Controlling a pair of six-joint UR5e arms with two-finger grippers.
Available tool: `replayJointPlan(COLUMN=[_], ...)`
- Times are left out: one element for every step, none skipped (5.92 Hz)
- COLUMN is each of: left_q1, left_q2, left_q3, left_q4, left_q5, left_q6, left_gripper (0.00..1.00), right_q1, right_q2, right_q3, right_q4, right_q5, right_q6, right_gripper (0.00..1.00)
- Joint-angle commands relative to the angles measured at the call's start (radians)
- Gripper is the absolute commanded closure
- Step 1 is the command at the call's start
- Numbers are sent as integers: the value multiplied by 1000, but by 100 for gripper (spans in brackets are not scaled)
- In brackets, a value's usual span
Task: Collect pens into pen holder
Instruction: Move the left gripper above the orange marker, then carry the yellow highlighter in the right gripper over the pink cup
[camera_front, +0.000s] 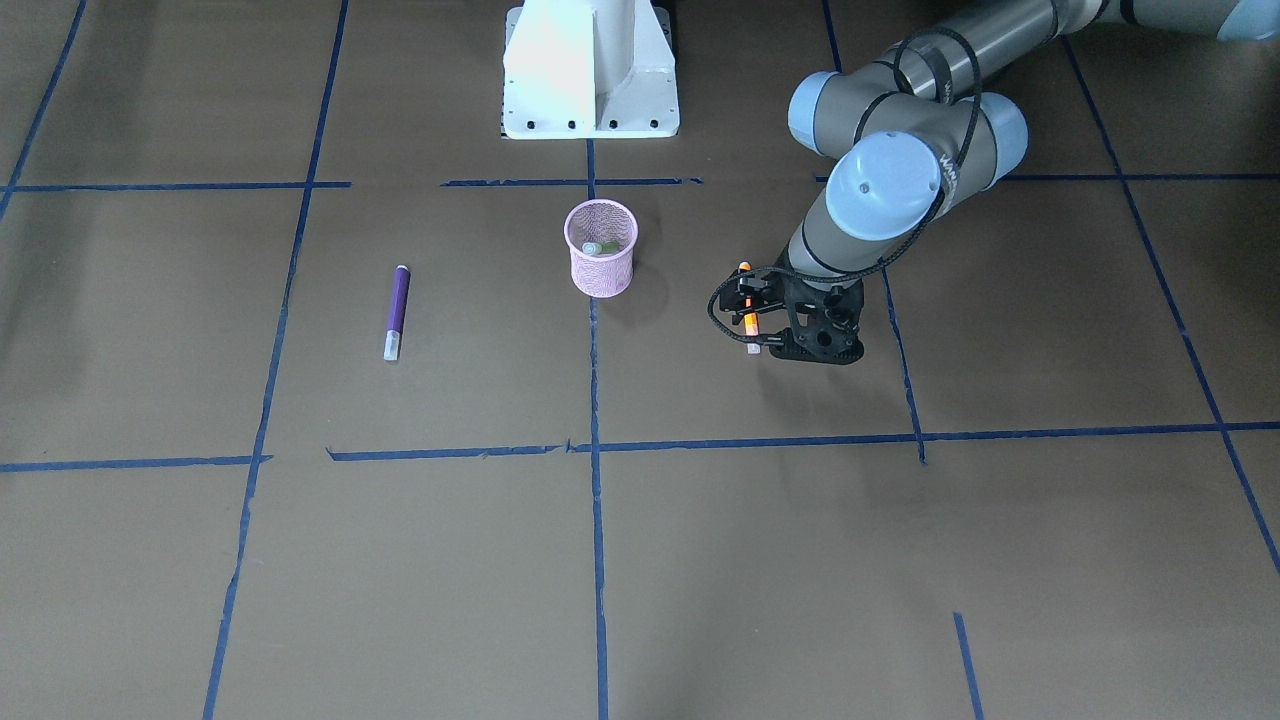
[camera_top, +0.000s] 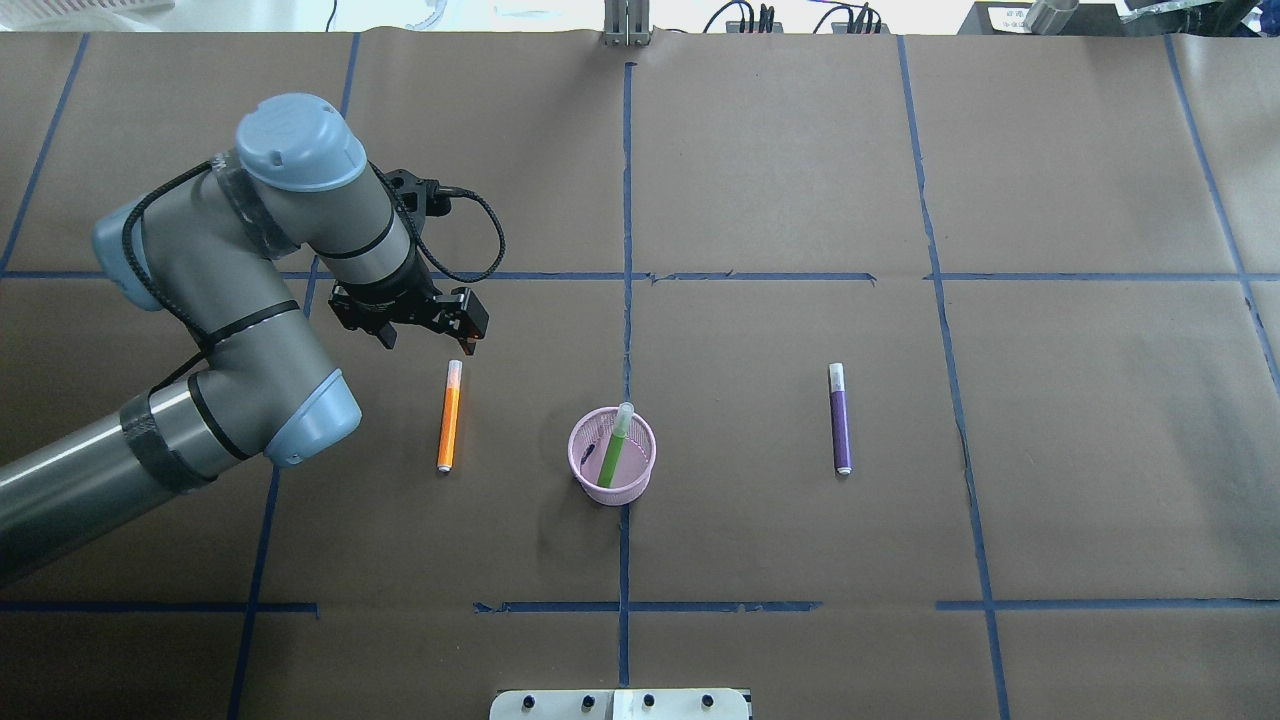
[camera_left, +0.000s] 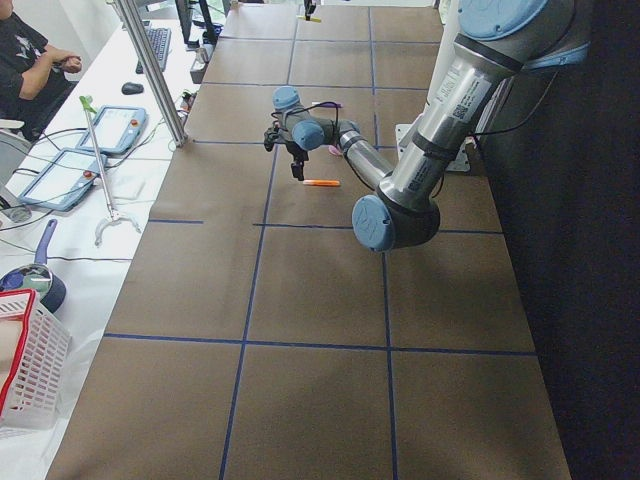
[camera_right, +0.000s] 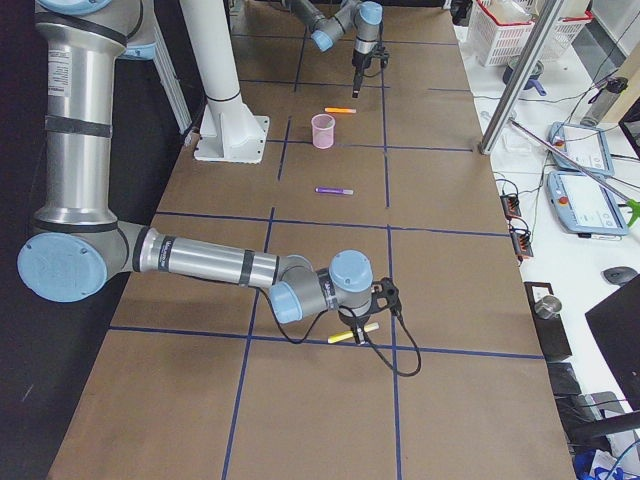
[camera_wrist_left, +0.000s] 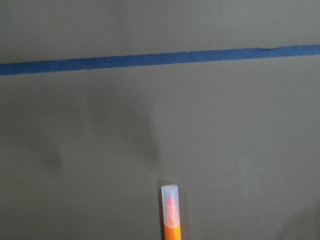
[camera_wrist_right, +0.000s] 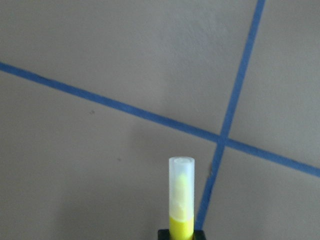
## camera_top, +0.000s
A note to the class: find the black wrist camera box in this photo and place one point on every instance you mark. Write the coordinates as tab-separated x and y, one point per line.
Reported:
420	197

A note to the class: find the purple marker pen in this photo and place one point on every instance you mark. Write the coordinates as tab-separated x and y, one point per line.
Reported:
839	420

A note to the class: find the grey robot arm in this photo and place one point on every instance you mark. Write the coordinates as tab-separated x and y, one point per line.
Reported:
203	247

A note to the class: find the silver metal cylinder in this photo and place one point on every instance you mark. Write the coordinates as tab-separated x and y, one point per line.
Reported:
1049	17

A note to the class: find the aluminium camera post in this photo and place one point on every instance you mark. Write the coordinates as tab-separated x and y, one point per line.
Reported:
626	23

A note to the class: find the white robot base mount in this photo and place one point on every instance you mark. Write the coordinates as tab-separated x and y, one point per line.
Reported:
624	703

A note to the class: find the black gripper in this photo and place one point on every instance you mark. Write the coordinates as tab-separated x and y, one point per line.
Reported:
378	302

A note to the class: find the black box with label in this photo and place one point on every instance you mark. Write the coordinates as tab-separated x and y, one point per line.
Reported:
991	18

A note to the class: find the orange marker pen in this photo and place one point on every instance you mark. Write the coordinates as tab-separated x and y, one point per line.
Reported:
450	418

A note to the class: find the green marker pen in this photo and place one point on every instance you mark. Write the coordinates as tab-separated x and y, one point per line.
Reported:
617	440

